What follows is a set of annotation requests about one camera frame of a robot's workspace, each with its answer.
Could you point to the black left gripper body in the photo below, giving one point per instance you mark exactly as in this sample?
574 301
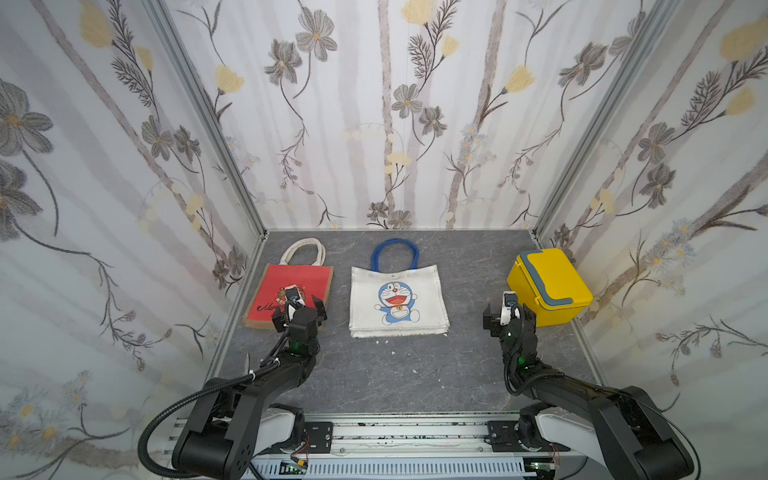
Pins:
314 350

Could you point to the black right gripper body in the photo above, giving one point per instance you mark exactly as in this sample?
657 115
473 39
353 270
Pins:
491 321

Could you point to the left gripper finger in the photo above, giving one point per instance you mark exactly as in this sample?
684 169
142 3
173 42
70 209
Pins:
280 319
320 310

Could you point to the red Christmas jute bag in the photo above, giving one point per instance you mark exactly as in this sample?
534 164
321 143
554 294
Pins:
311 280

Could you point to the white Doraemon canvas bag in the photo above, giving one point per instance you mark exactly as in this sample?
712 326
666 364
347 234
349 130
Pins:
396 304

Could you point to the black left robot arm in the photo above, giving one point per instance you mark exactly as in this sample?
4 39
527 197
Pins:
219 437

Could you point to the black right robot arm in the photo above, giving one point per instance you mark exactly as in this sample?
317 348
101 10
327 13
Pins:
622 429

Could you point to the yellow cooler box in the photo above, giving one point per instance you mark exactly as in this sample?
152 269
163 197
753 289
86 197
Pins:
547 283

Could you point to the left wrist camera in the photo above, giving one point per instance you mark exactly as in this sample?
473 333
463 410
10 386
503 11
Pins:
292 296

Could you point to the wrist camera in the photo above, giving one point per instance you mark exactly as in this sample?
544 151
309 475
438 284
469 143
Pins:
292 296
510 308

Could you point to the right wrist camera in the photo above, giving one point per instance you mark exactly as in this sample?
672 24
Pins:
510 308

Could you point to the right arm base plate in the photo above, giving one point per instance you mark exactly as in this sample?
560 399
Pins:
504 437

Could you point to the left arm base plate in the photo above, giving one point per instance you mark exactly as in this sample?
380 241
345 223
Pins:
309 437

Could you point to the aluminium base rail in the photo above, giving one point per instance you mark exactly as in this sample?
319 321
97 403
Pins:
414 446

